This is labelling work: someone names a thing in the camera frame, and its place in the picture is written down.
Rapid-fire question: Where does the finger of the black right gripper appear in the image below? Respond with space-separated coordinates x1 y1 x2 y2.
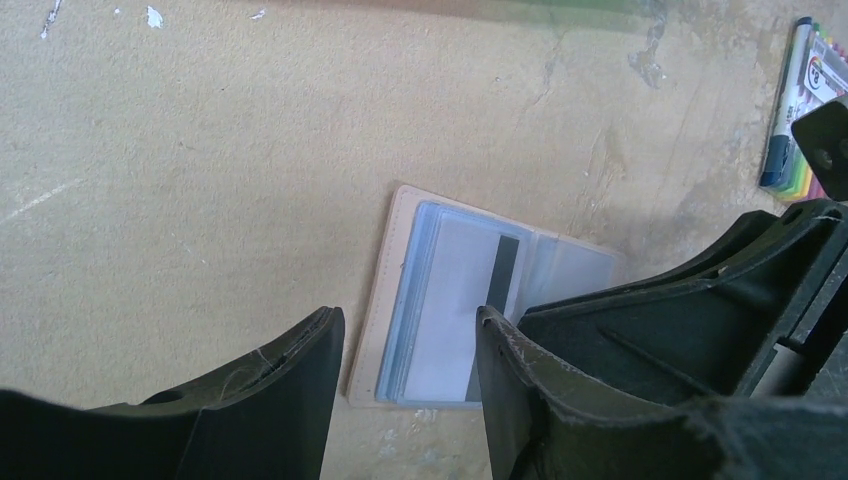
518 199 847 405
791 96 847 202

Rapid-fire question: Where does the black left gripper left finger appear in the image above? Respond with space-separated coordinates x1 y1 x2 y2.
1 307 345 479

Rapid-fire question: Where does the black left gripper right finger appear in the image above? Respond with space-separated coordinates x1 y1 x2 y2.
476 306 847 479

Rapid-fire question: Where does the pack of coloured markers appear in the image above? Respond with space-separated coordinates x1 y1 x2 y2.
759 17 847 204

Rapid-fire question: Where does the beige leather card holder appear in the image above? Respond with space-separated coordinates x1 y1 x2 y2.
347 185 622 409

